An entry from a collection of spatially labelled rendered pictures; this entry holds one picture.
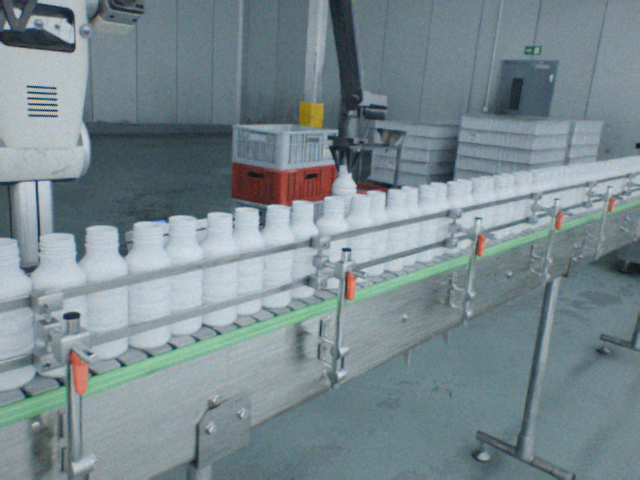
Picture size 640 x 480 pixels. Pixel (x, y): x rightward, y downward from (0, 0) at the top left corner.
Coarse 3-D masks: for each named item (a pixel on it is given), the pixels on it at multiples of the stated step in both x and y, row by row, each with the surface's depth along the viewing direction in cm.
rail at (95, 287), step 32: (544, 192) 169; (384, 224) 112; (512, 224) 158; (224, 256) 83; (256, 256) 88; (384, 256) 115; (64, 288) 67; (96, 288) 70; (288, 288) 95; (160, 320) 78
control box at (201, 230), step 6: (198, 222) 100; (204, 222) 101; (162, 228) 95; (168, 228) 96; (198, 228) 100; (204, 228) 101; (126, 234) 98; (132, 234) 97; (198, 234) 100; (204, 234) 101; (126, 240) 98; (198, 240) 100; (132, 246) 97
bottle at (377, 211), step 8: (368, 192) 115; (376, 192) 117; (376, 200) 114; (384, 200) 115; (376, 208) 114; (376, 216) 114; (384, 216) 114; (376, 224) 114; (376, 232) 114; (384, 232) 115; (376, 240) 114; (384, 240) 115; (376, 248) 115; (384, 248) 116; (376, 256) 115; (376, 272) 116
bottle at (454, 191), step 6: (450, 186) 135; (456, 186) 135; (462, 186) 135; (450, 192) 135; (456, 192) 135; (462, 192) 136; (450, 198) 135; (456, 198) 135; (462, 198) 136; (450, 204) 135; (456, 204) 134; (462, 204) 135; (462, 216) 136; (450, 222) 136; (456, 222) 136; (462, 222) 137; (450, 234) 136; (456, 234) 136; (444, 252) 138; (450, 252) 137; (456, 252) 138
